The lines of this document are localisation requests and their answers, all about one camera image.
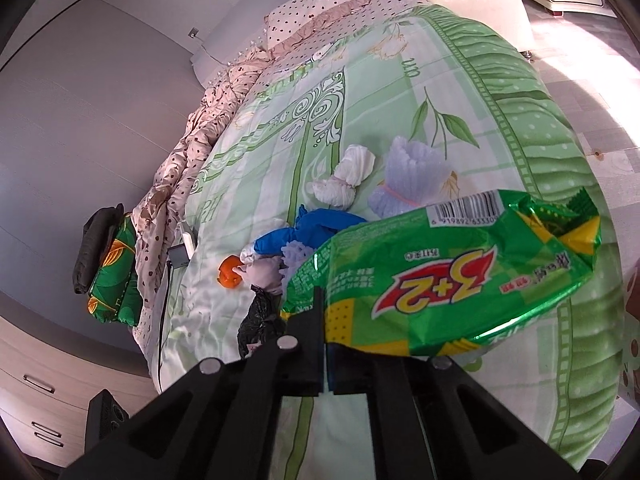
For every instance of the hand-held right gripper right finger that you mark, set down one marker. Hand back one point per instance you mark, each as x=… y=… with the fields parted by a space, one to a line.
x=350 y=370

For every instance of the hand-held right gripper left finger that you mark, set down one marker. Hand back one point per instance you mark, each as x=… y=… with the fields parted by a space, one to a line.
x=305 y=350

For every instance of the orange peel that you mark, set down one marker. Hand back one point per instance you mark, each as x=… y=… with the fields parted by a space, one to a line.
x=231 y=271

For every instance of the green snack packet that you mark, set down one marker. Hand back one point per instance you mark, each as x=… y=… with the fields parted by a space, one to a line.
x=450 y=280

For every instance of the white tissue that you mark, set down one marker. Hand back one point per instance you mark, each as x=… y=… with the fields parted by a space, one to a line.
x=345 y=180

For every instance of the black plastic bag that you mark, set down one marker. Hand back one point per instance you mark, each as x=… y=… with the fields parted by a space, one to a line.
x=260 y=320

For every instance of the pale wooden drawer cabinet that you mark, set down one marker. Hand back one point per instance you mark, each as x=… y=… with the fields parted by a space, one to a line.
x=50 y=385

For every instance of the blue rubber glove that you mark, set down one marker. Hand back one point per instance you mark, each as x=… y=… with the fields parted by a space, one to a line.
x=305 y=232

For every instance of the folded green leaf blanket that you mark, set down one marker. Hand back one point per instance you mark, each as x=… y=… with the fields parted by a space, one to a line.
x=112 y=280

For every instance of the dark phone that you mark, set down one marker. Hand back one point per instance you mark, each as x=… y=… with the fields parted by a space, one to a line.
x=179 y=256

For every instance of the dark folded cloth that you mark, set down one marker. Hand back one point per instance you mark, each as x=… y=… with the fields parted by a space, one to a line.
x=95 y=240

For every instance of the pink polka dot quilt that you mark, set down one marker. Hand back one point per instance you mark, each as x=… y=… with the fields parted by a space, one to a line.
x=170 y=180

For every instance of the green floral bedsheet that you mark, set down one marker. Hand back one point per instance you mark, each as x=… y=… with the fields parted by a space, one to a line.
x=350 y=110

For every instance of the patterned cloth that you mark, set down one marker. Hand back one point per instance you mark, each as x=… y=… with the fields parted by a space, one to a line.
x=631 y=360

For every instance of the grey padded headboard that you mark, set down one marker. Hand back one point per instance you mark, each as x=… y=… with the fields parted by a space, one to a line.
x=240 y=35

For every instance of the polka dot ruffled pillow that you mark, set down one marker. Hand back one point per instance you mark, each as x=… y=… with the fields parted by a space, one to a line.
x=310 y=10

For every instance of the white nightstand cabinet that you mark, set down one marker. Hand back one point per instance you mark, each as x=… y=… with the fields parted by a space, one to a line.
x=475 y=0

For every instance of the wall socket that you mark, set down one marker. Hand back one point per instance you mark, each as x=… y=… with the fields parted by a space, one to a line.
x=193 y=33

